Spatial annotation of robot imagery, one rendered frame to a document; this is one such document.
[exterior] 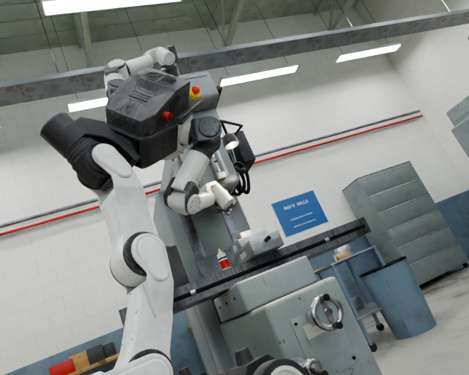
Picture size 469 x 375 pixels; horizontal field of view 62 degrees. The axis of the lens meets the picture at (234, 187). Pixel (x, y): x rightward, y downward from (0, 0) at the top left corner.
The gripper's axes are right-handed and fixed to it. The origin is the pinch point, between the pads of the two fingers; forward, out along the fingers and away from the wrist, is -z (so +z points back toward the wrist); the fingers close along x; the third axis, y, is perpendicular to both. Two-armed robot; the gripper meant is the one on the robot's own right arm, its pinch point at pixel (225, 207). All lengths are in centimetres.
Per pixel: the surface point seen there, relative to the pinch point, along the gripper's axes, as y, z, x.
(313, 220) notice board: -52, -493, -124
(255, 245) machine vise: 26.4, 19.4, -6.1
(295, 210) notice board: -78, -485, -101
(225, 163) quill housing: -18.7, 6.5, -8.7
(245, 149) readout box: -36, -30, -24
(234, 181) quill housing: -8.7, 5.8, -9.0
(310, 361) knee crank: 71, 59, -7
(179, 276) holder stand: 25.6, 17.3, 29.4
